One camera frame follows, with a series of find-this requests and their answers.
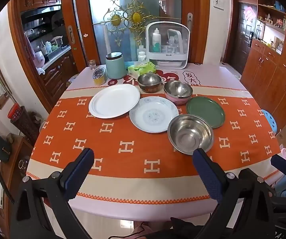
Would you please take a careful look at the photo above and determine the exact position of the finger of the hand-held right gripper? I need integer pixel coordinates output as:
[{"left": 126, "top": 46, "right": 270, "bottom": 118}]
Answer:
[{"left": 271, "top": 155, "right": 286, "bottom": 173}]

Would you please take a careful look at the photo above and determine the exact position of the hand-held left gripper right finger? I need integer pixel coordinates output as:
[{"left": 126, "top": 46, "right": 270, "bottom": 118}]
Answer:
[{"left": 192, "top": 148, "right": 277, "bottom": 239}]

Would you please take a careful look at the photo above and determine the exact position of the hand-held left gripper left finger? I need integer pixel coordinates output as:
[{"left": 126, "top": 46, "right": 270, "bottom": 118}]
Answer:
[{"left": 9, "top": 147, "right": 95, "bottom": 239}]

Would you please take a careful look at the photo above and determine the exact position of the large steel bowl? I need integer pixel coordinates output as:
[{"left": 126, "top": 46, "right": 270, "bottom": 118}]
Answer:
[{"left": 167, "top": 114, "right": 214, "bottom": 155}]

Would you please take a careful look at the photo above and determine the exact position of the green plate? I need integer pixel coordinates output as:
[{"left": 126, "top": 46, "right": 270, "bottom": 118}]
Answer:
[{"left": 186, "top": 96, "right": 226, "bottom": 129}]

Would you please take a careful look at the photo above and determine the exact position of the large white plate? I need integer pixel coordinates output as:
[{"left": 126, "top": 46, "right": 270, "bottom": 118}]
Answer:
[{"left": 88, "top": 84, "right": 141, "bottom": 119}]

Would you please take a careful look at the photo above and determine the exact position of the white patterned plate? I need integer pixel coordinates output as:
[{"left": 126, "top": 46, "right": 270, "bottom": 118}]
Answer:
[{"left": 129, "top": 97, "right": 180, "bottom": 133}]

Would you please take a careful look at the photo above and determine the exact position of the red steel-lined bowl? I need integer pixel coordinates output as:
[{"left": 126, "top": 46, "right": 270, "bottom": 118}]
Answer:
[{"left": 137, "top": 73, "right": 162, "bottom": 93}]

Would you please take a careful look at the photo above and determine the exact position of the blue plastic stool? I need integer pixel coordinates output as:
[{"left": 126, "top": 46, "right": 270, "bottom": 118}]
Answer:
[{"left": 261, "top": 110, "right": 278, "bottom": 133}]

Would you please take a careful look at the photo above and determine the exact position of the person's black garment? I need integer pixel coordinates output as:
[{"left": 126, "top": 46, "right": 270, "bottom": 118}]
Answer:
[{"left": 143, "top": 220, "right": 213, "bottom": 239}]

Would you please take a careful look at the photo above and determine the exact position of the orange patterned cloth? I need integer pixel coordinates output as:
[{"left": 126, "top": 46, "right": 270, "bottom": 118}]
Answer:
[{"left": 26, "top": 86, "right": 283, "bottom": 203}]

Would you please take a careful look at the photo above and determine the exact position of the dark wicker basket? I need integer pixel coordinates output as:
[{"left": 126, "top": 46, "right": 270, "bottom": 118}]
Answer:
[{"left": 10, "top": 106, "right": 41, "bottom": 145}]

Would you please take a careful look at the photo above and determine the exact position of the black bag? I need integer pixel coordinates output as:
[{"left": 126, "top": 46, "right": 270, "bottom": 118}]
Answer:
[{"left": 0, "top": 132, "right": 11, "bottom": 163}]

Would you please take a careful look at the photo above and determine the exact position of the person's pink garment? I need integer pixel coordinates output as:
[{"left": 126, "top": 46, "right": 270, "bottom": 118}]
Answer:
[{"left": 133, "top": 223, "right": 158, "bottom": 239}]

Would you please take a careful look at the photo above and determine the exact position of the yellow jar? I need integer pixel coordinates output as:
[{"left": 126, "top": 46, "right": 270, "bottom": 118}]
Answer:
[{"left": 92, "top": 67, "right": 108, "bottom": 86}]

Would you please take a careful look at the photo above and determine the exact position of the wooden kitchen counter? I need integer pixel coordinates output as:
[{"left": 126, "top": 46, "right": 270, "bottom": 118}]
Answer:
[{"left": 37, "top": 46, "right": 80, "bottom": 105}]

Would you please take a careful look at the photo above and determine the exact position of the teal canister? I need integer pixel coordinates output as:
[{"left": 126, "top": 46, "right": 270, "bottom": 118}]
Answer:
[{"left": 105, "top": 52, "right": 128, "bottom": 79}]

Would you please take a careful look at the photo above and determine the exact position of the white bottle sterilizer cabinet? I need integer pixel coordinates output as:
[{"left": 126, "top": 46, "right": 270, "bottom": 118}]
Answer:
[{"left": 145, "top": 21, "right": 191, "bottom": 70}]

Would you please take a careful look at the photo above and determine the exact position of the pink ceramic jar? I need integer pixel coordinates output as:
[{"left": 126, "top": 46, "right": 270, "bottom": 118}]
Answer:
[{"left": 34, "top": 50, "right": 46, "bottom": 68}]

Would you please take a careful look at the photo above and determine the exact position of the green tissue pack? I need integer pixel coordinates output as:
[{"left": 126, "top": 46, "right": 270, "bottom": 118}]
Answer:
[{"left": 127, "top": 61, "right": 157, "bottom": 78}]

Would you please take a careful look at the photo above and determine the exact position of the white rolled sheet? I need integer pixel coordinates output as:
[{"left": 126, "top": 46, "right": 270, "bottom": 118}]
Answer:
[{"left": 103, "top": 26, "right": 111, "bottom": 55}]

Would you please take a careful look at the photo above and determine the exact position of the clear baby bottle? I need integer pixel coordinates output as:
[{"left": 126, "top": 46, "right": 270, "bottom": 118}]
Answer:
[{"left": 166, "top": 28, "right": 183, "bottom": 54}]

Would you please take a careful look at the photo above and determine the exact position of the dark entry door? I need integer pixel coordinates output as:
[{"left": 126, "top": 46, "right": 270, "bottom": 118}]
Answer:
[{"left": 224, "top": 0, "right": 258, "bottom": 72}]

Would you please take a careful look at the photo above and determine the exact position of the white and green bottle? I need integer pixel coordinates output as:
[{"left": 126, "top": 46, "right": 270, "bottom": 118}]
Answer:
[{"left": 152, "top": 27, "right": 162, "bottom": 53}]

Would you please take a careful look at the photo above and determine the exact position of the glass door with gold ornament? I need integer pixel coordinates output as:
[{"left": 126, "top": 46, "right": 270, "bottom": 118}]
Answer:
[{"left": 87, "top": 0, "right": 183, "bottom": 66}]

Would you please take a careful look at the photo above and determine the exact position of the wooden wall cabinet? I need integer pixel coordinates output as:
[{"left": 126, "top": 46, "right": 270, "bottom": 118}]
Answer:
[{"left": 240, "top": 0, "right": 286, "bottom": 130}]

